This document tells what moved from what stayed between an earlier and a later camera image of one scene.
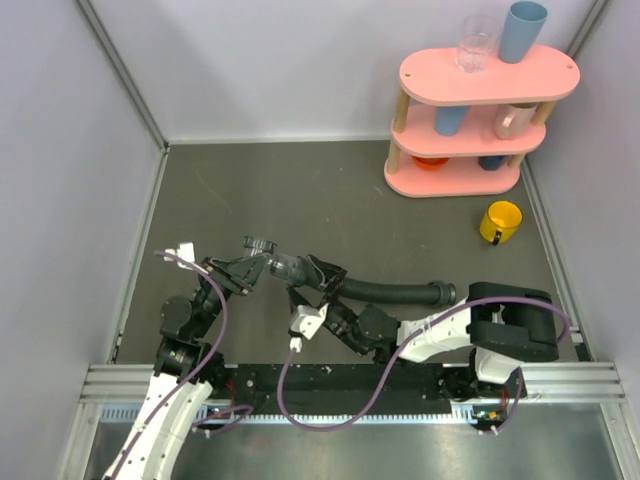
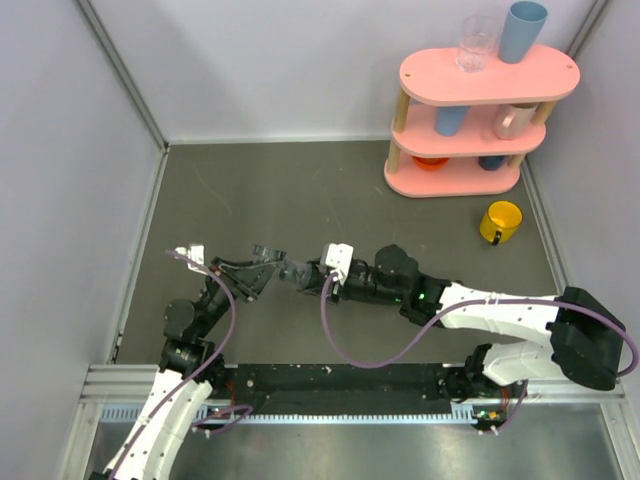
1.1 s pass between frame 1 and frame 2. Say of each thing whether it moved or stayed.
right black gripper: moved
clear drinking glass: stayed
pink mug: stayed
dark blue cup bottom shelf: stayed
